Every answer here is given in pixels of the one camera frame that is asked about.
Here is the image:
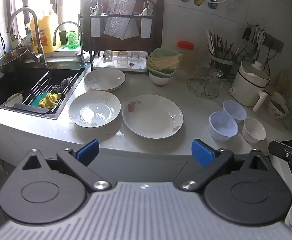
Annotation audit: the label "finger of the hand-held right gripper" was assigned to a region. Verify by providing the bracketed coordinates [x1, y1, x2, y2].
[269, 140, 292, 159]

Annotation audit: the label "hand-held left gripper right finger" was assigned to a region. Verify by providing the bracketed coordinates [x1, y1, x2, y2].
[174, 139, 274, 191]

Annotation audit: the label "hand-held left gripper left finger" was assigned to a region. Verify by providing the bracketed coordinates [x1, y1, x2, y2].
[16, 139, 112, 191]

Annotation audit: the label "lilac plastic bowl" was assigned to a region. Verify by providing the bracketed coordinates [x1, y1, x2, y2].
[222, 100, 247, 124]
[209, 112, 238, 142]

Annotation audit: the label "white ceramic bowl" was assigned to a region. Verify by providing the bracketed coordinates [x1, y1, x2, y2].
[242, 117, 267, 143]

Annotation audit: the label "white leaf-print deep plate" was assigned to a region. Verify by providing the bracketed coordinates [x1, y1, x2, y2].
[68, 91, 121, 128]
[83, 68, 126, 92]

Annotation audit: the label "white floral plate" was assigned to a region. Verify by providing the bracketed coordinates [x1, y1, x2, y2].
[122, 94, 184, 140]

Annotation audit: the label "patterned bowl with brown contents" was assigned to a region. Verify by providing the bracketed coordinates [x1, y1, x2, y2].
[267, 97, 290, 120]

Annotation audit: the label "dark cabinet front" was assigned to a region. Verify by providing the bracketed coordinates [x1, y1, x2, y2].
[86, 152, 244, 183]

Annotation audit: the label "yellow dish cloth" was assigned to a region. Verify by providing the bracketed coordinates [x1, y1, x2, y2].
[39, 92, 62, 109]

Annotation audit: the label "yellow food container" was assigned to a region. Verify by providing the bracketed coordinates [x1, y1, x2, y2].
[277, 72, 292, 93]

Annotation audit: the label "teal sponge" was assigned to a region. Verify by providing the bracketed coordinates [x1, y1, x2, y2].
[31, 92, 48, 108]

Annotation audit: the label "purple scrub brush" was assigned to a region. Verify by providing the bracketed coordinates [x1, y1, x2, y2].
[51, 77, 72, 93]

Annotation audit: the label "black sink drain rack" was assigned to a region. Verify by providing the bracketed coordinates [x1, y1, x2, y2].
[13, 71, 80, 115]

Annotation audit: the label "white electric pot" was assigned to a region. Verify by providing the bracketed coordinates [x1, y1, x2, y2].
[229, 60, 272, 112]

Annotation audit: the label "clear glass cup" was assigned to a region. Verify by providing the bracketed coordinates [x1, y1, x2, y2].
[206, 69, 223, 90]
[190, 55, 209, 78]

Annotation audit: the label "white footed bowl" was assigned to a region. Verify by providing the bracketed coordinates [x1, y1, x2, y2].
[149, 71, 175, 87]

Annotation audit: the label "white dish in sink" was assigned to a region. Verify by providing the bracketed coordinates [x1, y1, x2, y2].
[3, 93, 23, 105]

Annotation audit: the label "black metal dish rack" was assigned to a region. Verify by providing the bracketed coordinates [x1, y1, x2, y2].
[78, 0, 161, 73]

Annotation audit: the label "bundle of dry noodles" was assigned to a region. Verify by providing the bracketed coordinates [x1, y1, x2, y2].
[147, 55, 181, 72]

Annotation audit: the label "black kitchen sink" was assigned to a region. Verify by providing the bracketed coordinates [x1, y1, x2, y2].
[0, 61, 86, 120]

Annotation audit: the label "clear glass tumbler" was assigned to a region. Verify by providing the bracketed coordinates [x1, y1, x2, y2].
[103, 50, 114, 64]
[117, 51, 129, 67]
[129, 51, 141, 67]

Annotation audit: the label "tray of drinking glasses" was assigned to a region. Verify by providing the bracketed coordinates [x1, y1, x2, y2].
[94, 55, 148, 71]

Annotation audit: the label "utensil holder with chopsticks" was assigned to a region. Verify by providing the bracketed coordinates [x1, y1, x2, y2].
[206, 30, 247, 60]

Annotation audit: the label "red-lid clear jar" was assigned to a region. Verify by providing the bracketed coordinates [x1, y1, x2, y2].
[177, 41, 195, 67]

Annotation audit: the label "green plastic basket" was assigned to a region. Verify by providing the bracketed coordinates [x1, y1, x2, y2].
[146, 47, 183, 78]

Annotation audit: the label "brown wooden cutting board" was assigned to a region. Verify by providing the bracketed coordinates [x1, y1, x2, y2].
[83, 0, 164, 52]

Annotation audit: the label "kitchen scissors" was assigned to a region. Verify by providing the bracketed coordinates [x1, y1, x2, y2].
[255, 29, 267, 49]

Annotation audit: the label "small steel faucet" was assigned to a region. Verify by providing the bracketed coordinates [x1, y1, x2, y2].
[53, 21, 87, 67]

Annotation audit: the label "green liquid bottle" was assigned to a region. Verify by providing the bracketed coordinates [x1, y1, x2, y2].
[66, 22, 82, 49]

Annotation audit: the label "steel cooking pot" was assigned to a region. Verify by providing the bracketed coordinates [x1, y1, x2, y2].
[0, 46, 40, 75]

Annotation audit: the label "yellow detergent jug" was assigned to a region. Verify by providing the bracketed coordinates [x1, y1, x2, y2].
[30, 4, 61, 53]

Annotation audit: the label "white cutlery holder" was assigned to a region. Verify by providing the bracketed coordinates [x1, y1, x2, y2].
[140, 16, 153, 38]
[90, 16, 102, 37]

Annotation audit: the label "tall steel kitchen faucet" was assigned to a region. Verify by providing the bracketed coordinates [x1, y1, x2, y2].
[7, 7, 48, 67]

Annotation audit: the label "wire cup stand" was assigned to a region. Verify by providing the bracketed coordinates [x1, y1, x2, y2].
[187, 62, 223, 98]

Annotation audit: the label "black power cable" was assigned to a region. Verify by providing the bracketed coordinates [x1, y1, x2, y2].
[266, 47, 277, 71]

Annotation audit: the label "black wall power strip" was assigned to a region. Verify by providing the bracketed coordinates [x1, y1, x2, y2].
[246, 29, 285, 50]

